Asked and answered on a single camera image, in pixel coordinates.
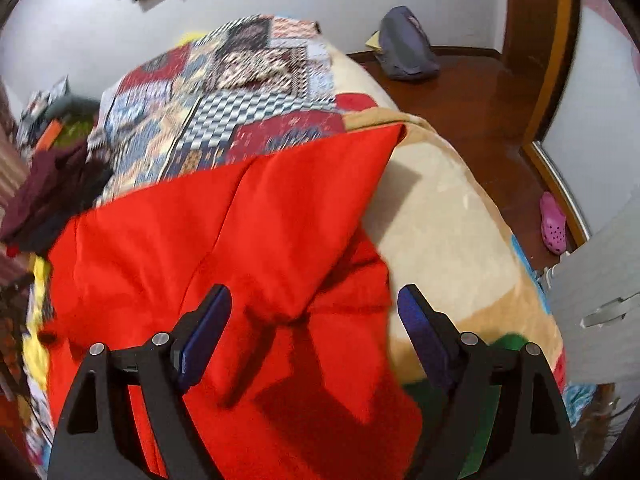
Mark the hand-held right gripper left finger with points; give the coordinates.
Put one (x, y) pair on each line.
(205, 340)

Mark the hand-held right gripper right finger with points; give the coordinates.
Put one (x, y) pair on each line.
(425, 340)

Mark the red zip jacket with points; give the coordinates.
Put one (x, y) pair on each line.
(225, 240)

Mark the maroon folded clothes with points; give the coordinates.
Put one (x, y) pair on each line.
(45, 195)

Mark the beige printed blanket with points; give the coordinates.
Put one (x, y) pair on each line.
(450, 220)

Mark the pink clog shoe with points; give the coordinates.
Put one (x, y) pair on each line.
(552, 222)

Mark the yellow garment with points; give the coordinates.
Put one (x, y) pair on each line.
(37, 290)

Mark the patchwork printed bedspread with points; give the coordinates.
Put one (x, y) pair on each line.
(210, 110)

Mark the green patterned cloth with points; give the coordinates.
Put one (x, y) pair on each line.
(75, 132)

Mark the orange box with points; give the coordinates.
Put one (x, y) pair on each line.
(47, 136)

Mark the frosted heart-print wardrobe door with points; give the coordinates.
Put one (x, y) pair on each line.
(595, 110)

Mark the pile of papers and clutter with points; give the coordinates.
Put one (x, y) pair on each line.
(42, 102)

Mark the grey backpack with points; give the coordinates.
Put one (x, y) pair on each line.
(405, 45)

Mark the brown wooden door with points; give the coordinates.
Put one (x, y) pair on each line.
(540, 35)

